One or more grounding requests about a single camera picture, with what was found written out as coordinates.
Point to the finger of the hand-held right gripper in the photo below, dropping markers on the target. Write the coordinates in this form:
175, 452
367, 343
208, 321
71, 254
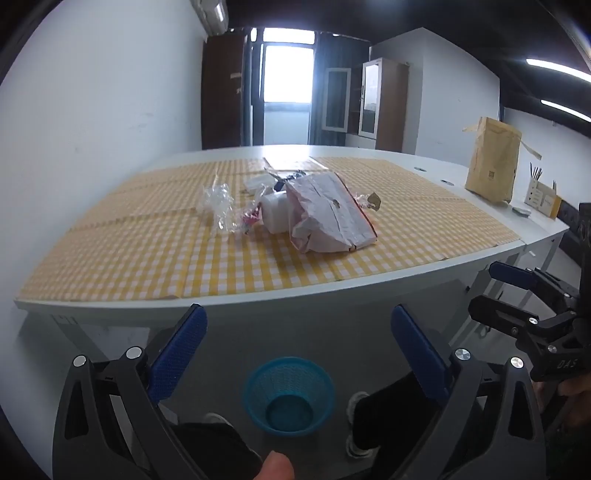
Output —
512, 276
498, 313

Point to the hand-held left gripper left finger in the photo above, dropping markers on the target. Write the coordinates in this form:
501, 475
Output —
182, 350

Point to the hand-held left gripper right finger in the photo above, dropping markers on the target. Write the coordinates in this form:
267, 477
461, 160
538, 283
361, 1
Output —
415, 350

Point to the blue mesh plastic basket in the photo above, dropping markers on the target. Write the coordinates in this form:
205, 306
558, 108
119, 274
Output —
286, 383

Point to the red patterned candy wrapper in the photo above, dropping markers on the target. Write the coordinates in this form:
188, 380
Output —
250, 220

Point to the brown printed wrapper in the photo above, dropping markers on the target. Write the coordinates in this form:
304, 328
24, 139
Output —
373, 201

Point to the clear printed plastic bag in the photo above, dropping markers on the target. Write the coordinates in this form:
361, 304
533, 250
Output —
219, 198

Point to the white foam box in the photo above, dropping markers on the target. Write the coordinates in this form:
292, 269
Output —
274, 210

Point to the white mailer bag red stripe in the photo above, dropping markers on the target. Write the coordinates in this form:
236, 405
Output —
323, 207

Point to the white plastic bag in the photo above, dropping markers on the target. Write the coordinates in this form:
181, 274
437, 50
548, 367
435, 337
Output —
256, 184

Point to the blue plastic wrapper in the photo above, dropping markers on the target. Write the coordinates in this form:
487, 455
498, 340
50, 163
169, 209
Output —
279, 185

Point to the person's right hand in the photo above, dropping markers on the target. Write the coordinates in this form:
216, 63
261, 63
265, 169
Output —
575, 386

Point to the person's left hand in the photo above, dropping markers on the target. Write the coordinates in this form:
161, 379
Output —
276, 467

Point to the person's left white shoe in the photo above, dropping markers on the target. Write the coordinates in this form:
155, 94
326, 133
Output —
218, 418

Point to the cardboard pen holder box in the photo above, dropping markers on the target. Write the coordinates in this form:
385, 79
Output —
545, 201

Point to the black power strip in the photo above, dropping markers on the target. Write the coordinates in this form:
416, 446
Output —
568, 214

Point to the bundle of dark pens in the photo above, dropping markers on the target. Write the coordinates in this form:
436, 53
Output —
535, 173

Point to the white table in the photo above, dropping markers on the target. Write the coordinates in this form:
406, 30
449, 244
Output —
277, 301

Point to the brown paper bag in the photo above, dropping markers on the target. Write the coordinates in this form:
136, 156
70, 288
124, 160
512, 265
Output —
491, 161

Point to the yellow checked tablecloth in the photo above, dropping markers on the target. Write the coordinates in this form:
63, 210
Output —
138, 240

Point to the ceiling light strip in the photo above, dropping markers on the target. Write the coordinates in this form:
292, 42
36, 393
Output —
565, 110
558, 66

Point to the wooden cabinet with glass doors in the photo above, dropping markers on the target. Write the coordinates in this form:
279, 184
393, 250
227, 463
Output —
392, 101

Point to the dark brown wardrobe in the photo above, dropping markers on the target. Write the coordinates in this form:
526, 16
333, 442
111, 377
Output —
221, 92

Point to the dark curtain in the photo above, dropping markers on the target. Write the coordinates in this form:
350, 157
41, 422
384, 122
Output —
253, 92
330, 50

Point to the bright balcony window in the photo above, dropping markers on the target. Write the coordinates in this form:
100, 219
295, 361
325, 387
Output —
286, 69

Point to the white air conditioner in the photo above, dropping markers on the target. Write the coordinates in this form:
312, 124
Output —
212, 14

